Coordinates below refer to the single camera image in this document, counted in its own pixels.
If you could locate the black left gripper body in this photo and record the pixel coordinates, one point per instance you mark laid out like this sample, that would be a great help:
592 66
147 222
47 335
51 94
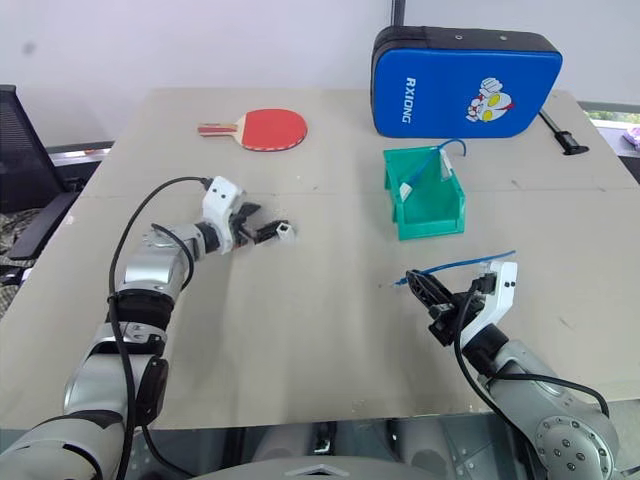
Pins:
241 231

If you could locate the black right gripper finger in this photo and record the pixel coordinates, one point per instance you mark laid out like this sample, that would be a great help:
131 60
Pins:
421 284
434 302

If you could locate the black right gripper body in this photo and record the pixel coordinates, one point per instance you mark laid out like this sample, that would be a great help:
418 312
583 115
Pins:
450 320

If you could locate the white coupler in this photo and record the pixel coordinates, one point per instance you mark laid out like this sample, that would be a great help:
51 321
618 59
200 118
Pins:
284 232

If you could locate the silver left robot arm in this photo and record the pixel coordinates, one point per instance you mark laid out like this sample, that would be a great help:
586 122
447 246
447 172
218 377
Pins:
150 270

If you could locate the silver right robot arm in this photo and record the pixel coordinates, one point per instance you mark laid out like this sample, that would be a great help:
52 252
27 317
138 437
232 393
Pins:
545 400

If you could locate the green plastic bin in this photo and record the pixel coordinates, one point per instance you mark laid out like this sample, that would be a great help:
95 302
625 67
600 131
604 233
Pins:
430 210

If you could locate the red table tennis paddle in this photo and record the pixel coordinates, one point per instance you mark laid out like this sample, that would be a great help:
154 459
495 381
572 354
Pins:
270 127

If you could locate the grey robot torso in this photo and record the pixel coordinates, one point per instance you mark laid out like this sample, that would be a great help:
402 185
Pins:
320 467

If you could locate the blue and black kick pad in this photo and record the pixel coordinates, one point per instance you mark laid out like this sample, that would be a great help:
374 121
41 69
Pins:
450 85

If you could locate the black office chair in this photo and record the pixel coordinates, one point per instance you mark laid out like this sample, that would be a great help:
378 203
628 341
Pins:
25 155

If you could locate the pink object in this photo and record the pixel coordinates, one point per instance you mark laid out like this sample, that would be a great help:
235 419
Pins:
634 136

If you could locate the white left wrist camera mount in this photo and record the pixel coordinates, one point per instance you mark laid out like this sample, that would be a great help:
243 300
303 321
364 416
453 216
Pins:
220 195

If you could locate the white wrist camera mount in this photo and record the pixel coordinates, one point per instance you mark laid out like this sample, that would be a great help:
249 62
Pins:
497 295
220 195

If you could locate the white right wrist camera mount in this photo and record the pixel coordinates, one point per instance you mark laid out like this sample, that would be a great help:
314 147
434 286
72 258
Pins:
497 295

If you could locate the dark window frame post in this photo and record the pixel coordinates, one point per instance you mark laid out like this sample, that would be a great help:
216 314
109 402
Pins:
398 12

